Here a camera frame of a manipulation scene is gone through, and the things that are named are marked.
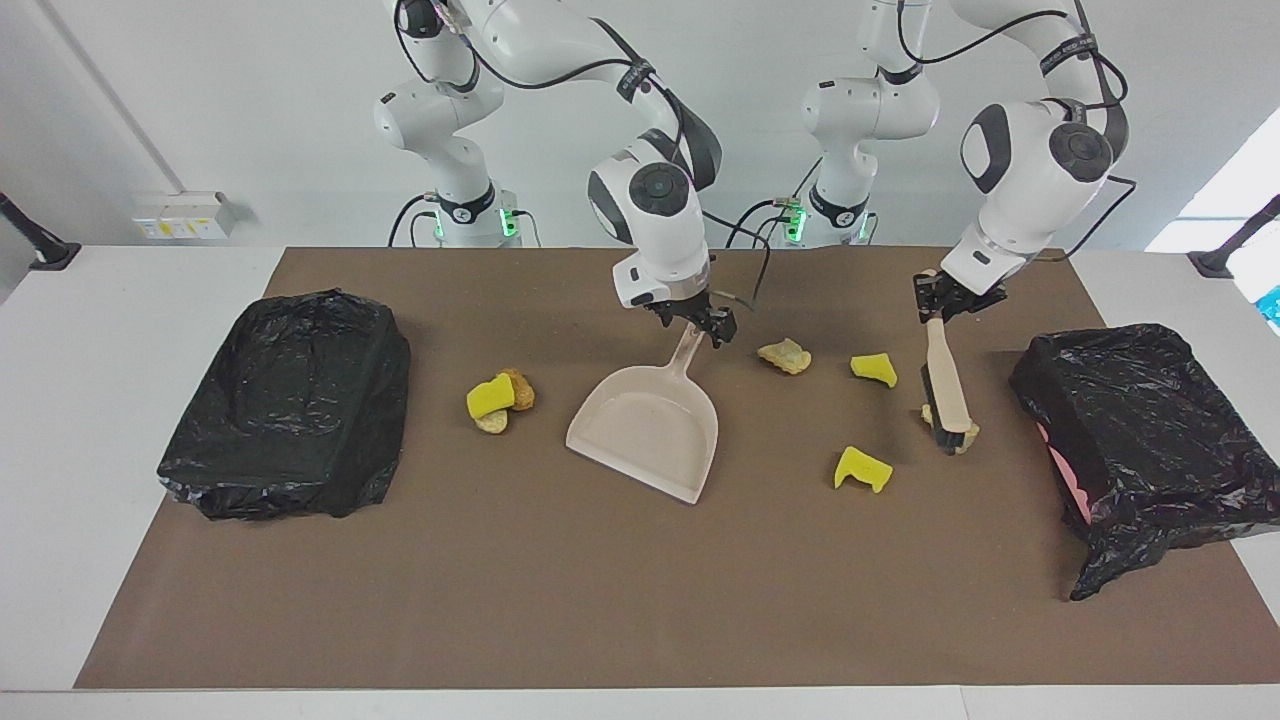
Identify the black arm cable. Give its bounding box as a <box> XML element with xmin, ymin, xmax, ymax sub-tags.
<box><xmin>895</xmin><ymin>0</ymin><xmax>1138</xmax><ymax>263</ymax></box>
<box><xmin>392</xmin><ymin>0</ymin><xmax>773</xmax><ymax>306</ymax></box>

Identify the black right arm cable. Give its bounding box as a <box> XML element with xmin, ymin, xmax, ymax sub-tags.
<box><xmin>392</xmin><ymin>0</ymin><xmax>773</xmax><ymax>306</ymax></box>

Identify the loose black trash bag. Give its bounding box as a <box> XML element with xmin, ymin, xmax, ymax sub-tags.
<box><xmin>1008</xmin><ymin>322</ymin><xmax>1280</xmax><ymax>602</ymax></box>

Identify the black camera stand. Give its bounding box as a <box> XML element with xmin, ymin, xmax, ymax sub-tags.
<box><xmin>0</xmin><ymin>190</ymin><xmax>83</xmax><ymax>272</ymax></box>
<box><xmin>1187</xmin><ymin>193</ymin><xmax>1280</xmax><ymax>280</ymax></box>

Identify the black left base cable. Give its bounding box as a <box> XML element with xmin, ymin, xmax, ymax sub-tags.
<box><xmin>725</xmin><ymin>197</ymin><xmax>801</xmax><ymax>249</ymax></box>

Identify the taut black trash bag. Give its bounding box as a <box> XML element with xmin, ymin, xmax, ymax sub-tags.
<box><xmin>157</xmin><ymin>289</ymin><xmax>412</xmax><ymax>521</ymax></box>

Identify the brown table mat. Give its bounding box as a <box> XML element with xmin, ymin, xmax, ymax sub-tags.
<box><xmin>75</xmin><ymin>247</ymin><xmax>1280</xmax><ymax>689</ymax></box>

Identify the beige hand brush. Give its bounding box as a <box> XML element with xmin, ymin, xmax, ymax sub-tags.
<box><xmin>920</xmin><ymin>268</ymin><xmax>976</xmax><ymax>456</ymax></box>

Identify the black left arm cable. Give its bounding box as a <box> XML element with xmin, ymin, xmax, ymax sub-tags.
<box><xmin>895</xmin><ymin>0</ymin><xmax>1138</xmax><ymax>263</ymax></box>

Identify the black right base cable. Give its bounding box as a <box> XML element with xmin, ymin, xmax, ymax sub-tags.
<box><xmin>388</xmin><ymin>193</ymin><xmax>441</xmax><ymax>248</ymax></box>

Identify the white wall socket box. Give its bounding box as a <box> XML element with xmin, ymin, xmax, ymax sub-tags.
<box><xmin>131</xmin><ymin>191</ymin><xmax>238</xmax><ymax>241</ymax></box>

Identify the pink plastic bin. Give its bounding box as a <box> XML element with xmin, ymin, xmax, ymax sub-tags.
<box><xmin>1036</xmin><ymin>420</ymin><xmax>1094</xmax><ymax>526</ymax></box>

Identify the white wall cable duct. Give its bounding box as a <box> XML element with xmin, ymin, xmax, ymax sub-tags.
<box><xmin>38</xmin><ymin>0</ymin><xmax>186</xmax><ymax>196</ymax></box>

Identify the beige plastic dustpan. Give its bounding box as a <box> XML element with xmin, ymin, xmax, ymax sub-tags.
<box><xmin>565</xmin><ymin>322</ymin><xmax>720</xmax><ymax>505</ymax></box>

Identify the black base cable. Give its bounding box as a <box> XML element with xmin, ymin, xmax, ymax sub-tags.
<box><xmin>725</xmin><ymin>197</ymin><xmax>801</xmax><ymax>249</ymax></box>
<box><xmin>388</xmin><ymin>193</ymin><xmax>441</xmax><ymax>248</ymax></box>

